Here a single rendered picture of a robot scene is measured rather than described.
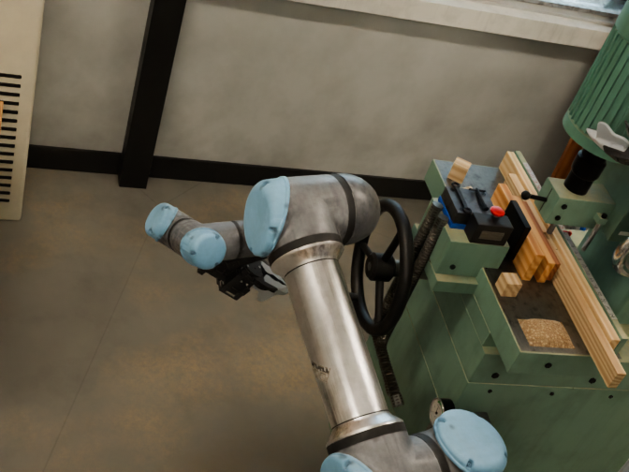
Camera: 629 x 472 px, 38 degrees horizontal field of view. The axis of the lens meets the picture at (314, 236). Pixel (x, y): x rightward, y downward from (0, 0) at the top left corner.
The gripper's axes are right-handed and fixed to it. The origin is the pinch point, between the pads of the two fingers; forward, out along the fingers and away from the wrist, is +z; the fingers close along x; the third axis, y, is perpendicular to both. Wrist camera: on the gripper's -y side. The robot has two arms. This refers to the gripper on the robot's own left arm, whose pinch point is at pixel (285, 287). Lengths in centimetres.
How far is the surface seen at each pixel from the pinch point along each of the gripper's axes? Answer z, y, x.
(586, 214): 28, -58, 8
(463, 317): 23.6, -26.6, 15.4
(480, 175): 27, -42, -20
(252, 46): 15, 6, -125
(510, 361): 19, -34, 35
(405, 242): 0.0, -30.8, 11.6
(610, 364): 29, -48, 40
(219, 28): 2, 8, -124
